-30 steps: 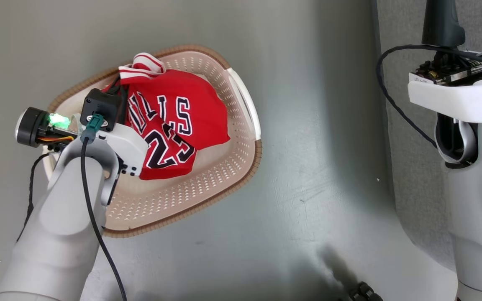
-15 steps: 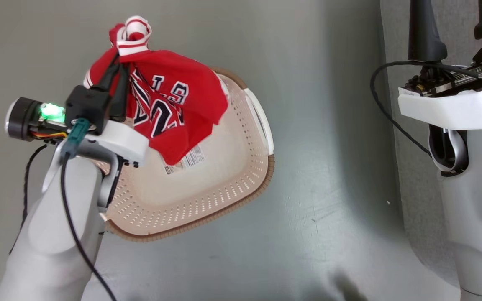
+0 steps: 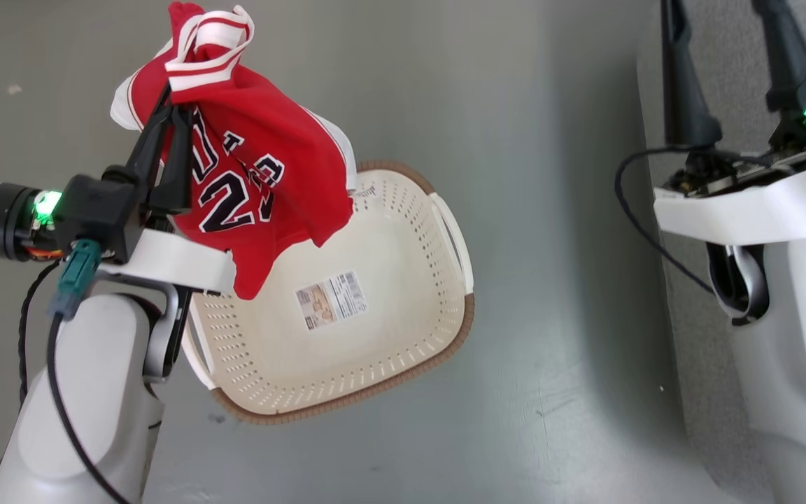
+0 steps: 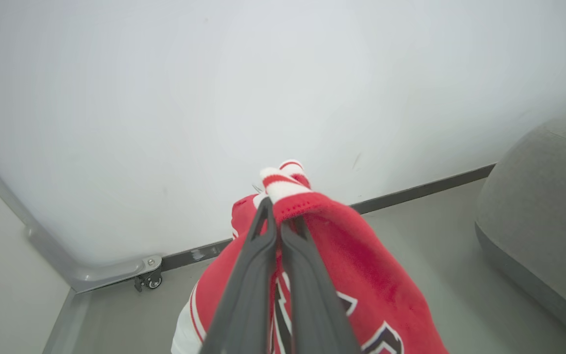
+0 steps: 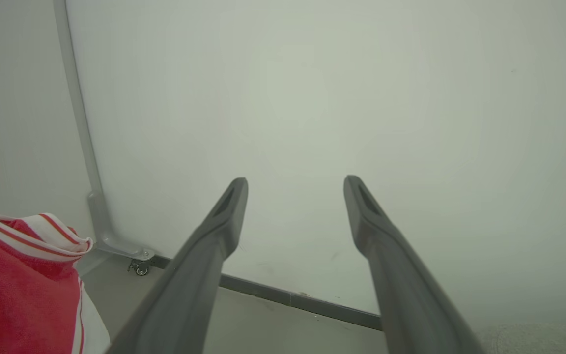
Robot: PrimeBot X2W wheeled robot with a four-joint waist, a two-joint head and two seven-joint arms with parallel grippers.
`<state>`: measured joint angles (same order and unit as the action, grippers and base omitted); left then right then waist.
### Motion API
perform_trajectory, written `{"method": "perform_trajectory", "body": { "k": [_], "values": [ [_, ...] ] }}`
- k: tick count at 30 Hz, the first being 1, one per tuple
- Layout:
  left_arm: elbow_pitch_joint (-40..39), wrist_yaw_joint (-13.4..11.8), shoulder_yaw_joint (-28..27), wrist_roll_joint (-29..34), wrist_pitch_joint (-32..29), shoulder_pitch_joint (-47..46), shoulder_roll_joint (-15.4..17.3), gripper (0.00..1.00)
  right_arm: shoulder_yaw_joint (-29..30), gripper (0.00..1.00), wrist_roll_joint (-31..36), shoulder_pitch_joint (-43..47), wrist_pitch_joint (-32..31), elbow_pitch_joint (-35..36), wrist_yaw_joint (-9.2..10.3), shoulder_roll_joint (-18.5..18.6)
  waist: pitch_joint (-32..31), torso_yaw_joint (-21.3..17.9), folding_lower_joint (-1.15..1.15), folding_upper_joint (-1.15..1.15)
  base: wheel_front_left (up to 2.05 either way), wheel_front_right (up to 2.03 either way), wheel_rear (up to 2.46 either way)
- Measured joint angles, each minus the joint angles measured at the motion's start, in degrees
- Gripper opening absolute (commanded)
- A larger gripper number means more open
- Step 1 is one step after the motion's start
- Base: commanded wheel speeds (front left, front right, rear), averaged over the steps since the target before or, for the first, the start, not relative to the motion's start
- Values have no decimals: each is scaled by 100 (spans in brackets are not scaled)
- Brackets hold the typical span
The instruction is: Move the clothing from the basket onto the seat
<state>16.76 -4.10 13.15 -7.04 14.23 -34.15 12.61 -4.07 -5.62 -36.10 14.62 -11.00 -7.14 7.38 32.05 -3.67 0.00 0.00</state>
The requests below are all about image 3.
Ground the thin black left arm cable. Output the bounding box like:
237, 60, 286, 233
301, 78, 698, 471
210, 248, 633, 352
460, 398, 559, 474
17, 260, 61, 410

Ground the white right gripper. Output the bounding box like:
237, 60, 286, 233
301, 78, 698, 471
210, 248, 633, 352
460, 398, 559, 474
653, 0, 806, 246

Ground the cream plastic laundry basket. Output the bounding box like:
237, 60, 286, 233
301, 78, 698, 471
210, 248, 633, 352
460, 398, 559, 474
181, 160, 476, 426

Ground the paper label sticker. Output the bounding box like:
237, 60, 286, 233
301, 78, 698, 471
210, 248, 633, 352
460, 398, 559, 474
295, 271, 367, 331

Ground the grey fabric sofa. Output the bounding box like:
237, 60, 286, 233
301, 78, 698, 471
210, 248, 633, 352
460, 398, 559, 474
637, 0, 806, 504

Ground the left black cable teal plug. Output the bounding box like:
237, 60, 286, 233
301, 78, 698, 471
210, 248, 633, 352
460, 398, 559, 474
46, 238, 132, 504

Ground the red Bulls basketball jersey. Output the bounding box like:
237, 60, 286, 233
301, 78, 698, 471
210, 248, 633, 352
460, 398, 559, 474
109, 1, 358, 300

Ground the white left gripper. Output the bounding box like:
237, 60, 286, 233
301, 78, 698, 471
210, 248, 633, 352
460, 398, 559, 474
0, 84, 236, 295

